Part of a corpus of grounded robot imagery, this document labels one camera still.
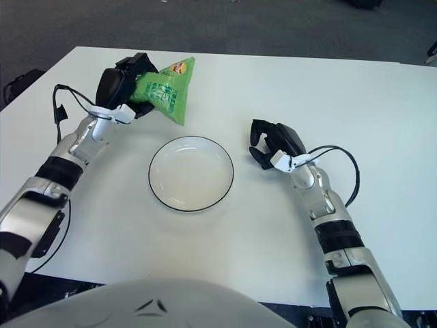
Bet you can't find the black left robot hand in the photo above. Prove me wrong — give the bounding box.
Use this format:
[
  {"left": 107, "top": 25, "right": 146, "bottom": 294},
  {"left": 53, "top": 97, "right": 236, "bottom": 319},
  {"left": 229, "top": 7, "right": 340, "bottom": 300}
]
[{"left": 94, "top": 51, "right": 160, "bottom": 120}]

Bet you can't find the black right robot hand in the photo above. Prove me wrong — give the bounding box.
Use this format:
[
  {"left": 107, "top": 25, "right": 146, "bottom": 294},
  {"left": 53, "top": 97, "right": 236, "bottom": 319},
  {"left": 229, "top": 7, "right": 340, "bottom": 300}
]
[{"left": 248, "top": 118, "right": 307, "bottom": 171}]

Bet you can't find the green snack bag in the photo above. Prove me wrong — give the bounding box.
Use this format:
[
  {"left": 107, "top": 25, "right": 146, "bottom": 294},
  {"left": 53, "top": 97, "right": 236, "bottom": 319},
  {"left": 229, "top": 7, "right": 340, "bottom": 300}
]
[{"left": 128, "top": 56, "right": 197, "bottom": 126}]

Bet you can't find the white plate with black rim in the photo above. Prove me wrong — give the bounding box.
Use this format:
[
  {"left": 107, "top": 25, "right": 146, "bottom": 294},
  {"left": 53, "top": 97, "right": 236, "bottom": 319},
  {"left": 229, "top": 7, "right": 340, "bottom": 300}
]
[{"left": 147, "top": 135, "right": 236, "bottom": 213}]

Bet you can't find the black bag on floor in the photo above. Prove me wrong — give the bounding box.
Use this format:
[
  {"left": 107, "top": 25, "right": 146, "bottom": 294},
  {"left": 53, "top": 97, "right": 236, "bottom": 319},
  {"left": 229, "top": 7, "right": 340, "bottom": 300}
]
[{"left": 3, "top": 68, "right": 47, "bottom": 103}]

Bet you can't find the black floor object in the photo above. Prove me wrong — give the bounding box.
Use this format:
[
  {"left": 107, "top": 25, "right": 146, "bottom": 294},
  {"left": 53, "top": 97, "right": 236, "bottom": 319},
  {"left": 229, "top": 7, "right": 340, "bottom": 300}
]
[{"left": 344, "top": 0, "right": 383, "bottom": 10}]

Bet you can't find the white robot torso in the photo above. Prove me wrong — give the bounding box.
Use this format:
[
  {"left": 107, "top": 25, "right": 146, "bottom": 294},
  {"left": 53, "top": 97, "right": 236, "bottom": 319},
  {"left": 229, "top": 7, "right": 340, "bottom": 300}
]
[{"left": 0, "top": 277, "right": 291, "bottom": 328}]

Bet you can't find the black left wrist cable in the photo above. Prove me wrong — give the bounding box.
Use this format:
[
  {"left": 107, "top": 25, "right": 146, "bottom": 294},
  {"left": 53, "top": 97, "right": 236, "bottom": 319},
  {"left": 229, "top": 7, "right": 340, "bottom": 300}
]
[{"left": 51, "top": 83, "right": 100, "bottom": 144}]

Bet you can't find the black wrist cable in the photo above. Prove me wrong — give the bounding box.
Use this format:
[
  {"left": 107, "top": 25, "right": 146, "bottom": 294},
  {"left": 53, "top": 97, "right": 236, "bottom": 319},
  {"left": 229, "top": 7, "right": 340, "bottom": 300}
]
[
  {"left": 293, "top": 145, "right": 361, "bottom": 209},
  {"left": 51, "top": 83, "right": 100, "bottom": 144}
]

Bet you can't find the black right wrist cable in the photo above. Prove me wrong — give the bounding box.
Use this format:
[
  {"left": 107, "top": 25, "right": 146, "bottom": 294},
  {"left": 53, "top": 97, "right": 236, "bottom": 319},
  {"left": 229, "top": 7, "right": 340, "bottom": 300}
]
[{"left": 293, "top": 145, "right": 361, "bottom": 209}]

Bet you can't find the thin black left elbow cable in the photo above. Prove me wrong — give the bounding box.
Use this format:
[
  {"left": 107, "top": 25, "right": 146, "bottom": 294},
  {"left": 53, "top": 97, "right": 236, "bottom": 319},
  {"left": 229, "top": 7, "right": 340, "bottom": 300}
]
[{"left": 25, "top": 201, "right": 72, "bottom": 274}]

